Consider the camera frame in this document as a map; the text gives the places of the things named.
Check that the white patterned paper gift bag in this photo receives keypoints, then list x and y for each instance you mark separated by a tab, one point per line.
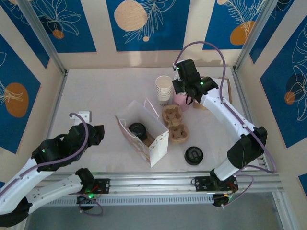
158	151

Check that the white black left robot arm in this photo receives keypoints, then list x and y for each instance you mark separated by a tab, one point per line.
14	187

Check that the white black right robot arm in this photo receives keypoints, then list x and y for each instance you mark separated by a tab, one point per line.
223	112

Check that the pink holder cup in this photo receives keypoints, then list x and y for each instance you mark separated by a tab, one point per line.
178	103

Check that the white paper cup stack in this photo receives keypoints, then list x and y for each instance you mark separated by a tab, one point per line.
163	82

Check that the wooden napkin tray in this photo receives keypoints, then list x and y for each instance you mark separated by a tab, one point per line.
197	106

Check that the brown cardboard cup carrier stack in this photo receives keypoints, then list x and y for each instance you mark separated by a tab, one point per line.
176	124

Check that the black controller box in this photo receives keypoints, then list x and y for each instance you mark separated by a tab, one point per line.
219	201
85	201

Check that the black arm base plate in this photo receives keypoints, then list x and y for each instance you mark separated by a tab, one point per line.
201	184
103	185

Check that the aluminium side rail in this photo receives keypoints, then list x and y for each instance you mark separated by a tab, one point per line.
57	100
239	91

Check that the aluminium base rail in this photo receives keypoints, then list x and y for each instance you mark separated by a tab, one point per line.
148	182

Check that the aluminium frame post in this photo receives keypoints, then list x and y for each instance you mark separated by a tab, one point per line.
254	33
43	36

